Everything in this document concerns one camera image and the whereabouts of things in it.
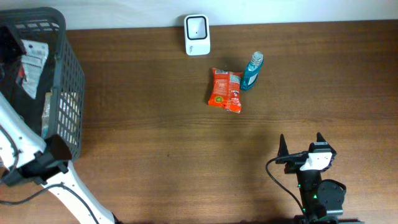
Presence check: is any blue mouthwash bottle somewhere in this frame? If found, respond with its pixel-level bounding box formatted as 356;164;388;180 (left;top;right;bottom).
241;52;264;90

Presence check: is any orange snack bag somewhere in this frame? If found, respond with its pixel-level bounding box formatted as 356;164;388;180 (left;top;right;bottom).
208;68;243;113

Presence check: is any black silver snack packet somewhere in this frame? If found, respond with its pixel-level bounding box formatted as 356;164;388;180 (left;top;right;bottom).
41;92;52;139

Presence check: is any yellow white wipes pack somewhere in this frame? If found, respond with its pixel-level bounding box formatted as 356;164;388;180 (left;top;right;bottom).
21;39;49;99

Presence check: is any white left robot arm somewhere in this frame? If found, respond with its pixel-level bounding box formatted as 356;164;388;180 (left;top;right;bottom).
1;96;119;223

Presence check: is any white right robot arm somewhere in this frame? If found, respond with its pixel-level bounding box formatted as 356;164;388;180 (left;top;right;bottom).
276;133;346;223

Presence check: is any white barcode scanner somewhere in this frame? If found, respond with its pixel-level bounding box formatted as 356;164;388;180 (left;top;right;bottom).
183;14;211;56

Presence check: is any dark grey plastic basket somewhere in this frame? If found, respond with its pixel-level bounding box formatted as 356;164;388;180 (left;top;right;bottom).
1;7;85;161

